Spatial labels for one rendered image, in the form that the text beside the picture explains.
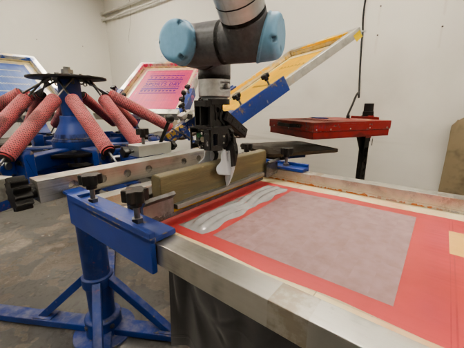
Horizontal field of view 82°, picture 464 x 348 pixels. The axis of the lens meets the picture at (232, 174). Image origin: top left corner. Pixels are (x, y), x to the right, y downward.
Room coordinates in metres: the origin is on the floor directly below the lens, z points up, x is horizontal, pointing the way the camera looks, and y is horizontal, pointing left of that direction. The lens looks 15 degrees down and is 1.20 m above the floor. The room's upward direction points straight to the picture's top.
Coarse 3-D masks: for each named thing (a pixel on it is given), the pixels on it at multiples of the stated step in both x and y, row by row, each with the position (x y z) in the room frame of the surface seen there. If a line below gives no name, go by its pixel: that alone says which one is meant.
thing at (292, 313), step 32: (352, 192) 0.70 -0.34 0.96; (384, 192) 0.66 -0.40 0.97; (416, 192) 0.62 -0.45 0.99; (160, 256) 0.36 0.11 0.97; (192, 256) 0.33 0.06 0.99; (224, 288) 0.28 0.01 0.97; (256, 288) 0.26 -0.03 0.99; (288, 288) 0.26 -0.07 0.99; (256, 320) 0.25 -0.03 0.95; (288, 320) 0.23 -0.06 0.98; (320, 320) 0.22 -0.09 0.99; (352, 320) 0.22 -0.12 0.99
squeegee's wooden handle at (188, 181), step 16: (240, 160) 0.71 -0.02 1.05; (256, 160) 0.77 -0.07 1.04; (160, 176) 0.51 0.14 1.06; (176, 176) 0.53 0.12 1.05; (192, 176) 0.57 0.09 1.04; (208, 176) 0.61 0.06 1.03; (224, 176) 0.66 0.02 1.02; (240, 176) 0.71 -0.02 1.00; (160, 192) 0.50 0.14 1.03; (176, 192) 0.53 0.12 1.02; (192, 192) 0.57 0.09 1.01
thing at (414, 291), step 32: (224, 224) 0.51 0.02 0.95; (256, 224) 0.50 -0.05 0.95; (288, 224) 0.50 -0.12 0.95; (256, 256) 0.39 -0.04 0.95; (288, 256) 0.39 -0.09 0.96; (320, 256) 0.39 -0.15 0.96; (352, 256) 0.39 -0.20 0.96; (384, 256) 0.39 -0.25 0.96; (416, 256) 0.39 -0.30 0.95; (320, 288) 0.31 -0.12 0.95; (352, 288) 0.31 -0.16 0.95; (384, 288) 0.31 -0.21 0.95; (416, 288) 0.31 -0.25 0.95; (448, 288) 0.31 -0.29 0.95; (384, 320) 0.25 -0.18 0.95; (416, 320) 0.25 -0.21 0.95; (448, 320) 0.25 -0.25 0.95
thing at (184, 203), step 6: (258, 174) 0.76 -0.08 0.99; (240, 180) 0.70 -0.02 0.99; (246, 180) 0.71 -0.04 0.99; (222, 186) 0.64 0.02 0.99; (228, 186) 0.65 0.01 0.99; (234, 186) 0.67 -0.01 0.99; (210, 192) 0.60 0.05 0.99; (216, 192) 0.61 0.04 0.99; (192, 198) 0.55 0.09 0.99; (198, 198) 0.56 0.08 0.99; (204, 198) 0.58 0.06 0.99; (174, 204) 0.52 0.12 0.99; (180, 204) 0.52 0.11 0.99; (186, 204) 0.53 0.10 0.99
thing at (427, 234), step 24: (240, 192) 0.72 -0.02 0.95; (288, 192) 0.72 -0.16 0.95; (312, 192) 0.72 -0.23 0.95; (312, 216) 0.55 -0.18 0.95; (336, 216) 0.55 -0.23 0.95; (360, 216) 0.55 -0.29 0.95; (384, 216) 0.55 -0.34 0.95; (408, 216) 0.55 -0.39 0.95; (432, 216) 0.55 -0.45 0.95; (384, 240) 0.44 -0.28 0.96; (408, 240) 0.44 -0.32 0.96; (432, 240) 0.44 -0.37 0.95
